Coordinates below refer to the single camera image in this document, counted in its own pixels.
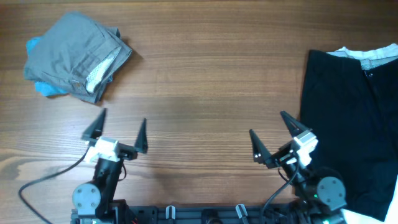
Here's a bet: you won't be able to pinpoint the left black cable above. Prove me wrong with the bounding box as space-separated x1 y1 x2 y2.
17 147 91 224

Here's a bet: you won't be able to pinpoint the white t-shirt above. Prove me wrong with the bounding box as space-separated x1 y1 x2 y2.
329 44 397 224

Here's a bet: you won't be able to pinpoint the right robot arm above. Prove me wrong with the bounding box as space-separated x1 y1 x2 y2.
249 111 346 223

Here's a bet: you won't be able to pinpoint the folded blue garment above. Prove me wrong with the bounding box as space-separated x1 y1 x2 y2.
24 33 122 103

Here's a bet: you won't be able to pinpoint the black shorts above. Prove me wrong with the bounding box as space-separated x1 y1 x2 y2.
300 50 397 221

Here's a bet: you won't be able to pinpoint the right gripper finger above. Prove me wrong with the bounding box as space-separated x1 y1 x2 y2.
249 129 271 164
280 111 311 138

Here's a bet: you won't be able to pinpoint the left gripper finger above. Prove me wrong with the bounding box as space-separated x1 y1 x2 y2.
81 108 107 141
134 118 148 154

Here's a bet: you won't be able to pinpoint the folded grey shorts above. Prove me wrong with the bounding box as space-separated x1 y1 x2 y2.
24 12 132 103

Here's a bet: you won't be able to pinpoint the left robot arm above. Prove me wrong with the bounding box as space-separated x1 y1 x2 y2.
71 109 149 223

